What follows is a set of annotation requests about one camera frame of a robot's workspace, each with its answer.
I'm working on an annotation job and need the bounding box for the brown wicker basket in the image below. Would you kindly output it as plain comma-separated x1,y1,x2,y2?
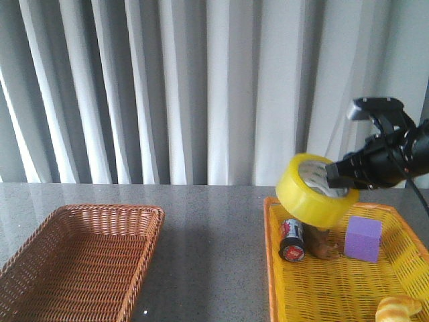
1,204,165,321

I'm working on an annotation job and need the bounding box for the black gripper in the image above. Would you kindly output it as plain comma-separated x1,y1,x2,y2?
325,133,413,189

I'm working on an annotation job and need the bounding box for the brown toy animal figure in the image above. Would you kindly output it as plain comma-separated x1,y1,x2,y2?
304,225,340,260

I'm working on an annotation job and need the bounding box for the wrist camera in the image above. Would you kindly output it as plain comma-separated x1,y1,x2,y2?
347,97,416,135

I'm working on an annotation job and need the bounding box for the grey pleated curtain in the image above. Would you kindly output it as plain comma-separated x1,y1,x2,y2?
1,1,428,186

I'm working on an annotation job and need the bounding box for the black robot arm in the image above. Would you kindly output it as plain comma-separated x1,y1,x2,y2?
326,121,428,190

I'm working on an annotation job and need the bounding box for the small blue white can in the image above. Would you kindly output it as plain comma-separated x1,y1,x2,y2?
278,219,305,262

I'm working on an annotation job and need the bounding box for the purple foam cube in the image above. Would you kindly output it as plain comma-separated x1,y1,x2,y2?
344,216,382,263

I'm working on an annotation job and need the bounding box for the yellow packing tape roll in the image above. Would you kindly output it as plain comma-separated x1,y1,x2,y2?
275,153,359,229

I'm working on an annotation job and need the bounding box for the toy croissant bread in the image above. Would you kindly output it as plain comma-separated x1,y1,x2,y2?
375,295,422,322

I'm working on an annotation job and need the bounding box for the yellow orange-rimmed plastic basket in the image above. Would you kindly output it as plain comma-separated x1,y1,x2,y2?
264,197,428,321

